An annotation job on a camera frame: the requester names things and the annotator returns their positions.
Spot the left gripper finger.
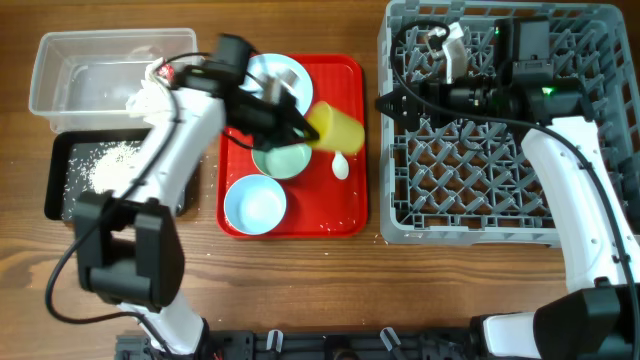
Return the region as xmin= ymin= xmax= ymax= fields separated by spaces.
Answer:
xmin=282 ymin=92 xmax=319 ymax=140
xmin=254 ymin=130 xmax=318 ymax=151

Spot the mint green bowl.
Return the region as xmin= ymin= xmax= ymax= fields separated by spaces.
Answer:
xmin=251 ymin=144 xmax=312 ymax=180

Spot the yellow plastic cup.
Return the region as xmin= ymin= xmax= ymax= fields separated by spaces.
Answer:
xmin=307 ymin=101 xmax=365 ymax=155

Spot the large light blue plate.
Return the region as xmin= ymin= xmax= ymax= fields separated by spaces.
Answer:
xmin=241 ymin=53 xmax=314 ymax=115

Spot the white plastic spoon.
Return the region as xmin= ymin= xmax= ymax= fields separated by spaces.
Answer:
xmin=331 ymin=151 xmax=349 ymax=180

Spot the small light blue bowl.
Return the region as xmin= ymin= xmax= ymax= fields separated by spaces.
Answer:
xmin=223 ymin=174 xmax=287 ymax=236

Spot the red and white wrapper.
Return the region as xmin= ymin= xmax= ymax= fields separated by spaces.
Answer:
xmin=126 ymin=57 xmax=172 ymax=117

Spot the white rice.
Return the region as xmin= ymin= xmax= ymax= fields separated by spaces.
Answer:
xmin=63 ymin=141 xmax=141 ymax=201

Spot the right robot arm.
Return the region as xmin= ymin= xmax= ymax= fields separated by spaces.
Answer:
xmin=375 ymin=16 xmax=639 ymax=359

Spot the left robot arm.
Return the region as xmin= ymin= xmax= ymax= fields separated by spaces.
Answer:
xmin=73 ymin=34 xmax=319 ymax=359

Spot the grey dishwasher rack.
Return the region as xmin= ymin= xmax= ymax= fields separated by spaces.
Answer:
xmin=378 ymin=1 xmax=639 ymax=247

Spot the clear plastic waste bin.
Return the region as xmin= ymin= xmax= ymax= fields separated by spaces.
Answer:
xmin=29 ymin=28 xmax=198 ymax=133

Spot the black waste tray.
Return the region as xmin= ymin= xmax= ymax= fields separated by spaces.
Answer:
xmin=43 ymin=128 xmax=201 ymax=222

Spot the red serving tray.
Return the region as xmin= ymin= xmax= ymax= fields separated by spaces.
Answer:
xmin=216 ymin=54 xmax=368 ymax=239

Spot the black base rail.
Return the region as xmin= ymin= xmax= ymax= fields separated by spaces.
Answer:
xmin=114 ymin=327 xmax=476 ymax=360

